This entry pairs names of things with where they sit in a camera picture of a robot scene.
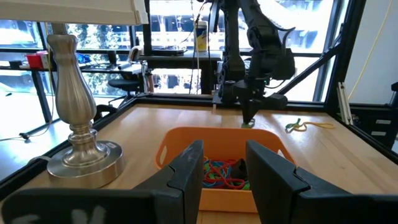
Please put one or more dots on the yellow wipes canister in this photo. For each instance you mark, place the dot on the yellow wipes canister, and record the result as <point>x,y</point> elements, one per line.
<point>201,37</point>

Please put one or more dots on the yellow rubber band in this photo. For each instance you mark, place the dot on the yellow rubber band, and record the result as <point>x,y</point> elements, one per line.
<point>323,125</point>

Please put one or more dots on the wide black rubber band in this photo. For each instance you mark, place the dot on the wide black rubber band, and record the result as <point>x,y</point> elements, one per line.
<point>239,169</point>

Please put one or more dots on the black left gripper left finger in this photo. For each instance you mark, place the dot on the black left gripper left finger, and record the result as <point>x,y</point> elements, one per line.
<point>174,199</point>

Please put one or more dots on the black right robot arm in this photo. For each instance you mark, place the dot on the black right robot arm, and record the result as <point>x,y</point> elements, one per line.
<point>231,46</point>

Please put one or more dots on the black office chair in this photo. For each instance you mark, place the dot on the black office chair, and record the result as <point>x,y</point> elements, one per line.
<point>122,84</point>

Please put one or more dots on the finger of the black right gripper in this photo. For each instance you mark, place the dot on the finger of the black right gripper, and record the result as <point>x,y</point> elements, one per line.
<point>253,110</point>
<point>246,112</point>

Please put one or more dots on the red box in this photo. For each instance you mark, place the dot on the red box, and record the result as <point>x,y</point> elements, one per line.
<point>34,61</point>

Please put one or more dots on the silver table lamp white shade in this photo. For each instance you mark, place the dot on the silver table lamp white shade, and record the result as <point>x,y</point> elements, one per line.
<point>74,93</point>

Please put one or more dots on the green rubber band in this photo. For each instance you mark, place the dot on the green rubber band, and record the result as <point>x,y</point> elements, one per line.
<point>248,126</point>
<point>290,127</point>

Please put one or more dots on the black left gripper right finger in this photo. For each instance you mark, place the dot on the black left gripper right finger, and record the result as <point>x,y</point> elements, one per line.
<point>280,199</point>

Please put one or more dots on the orange plastic bin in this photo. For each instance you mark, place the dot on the orange plastic bin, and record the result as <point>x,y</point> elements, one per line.
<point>224,137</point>

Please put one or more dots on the black background desk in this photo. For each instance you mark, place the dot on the black background desk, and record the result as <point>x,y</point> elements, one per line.
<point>180,57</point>

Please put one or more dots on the silver aluminium profile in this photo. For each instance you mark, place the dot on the silver aluminium profile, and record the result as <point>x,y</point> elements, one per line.
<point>345,105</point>

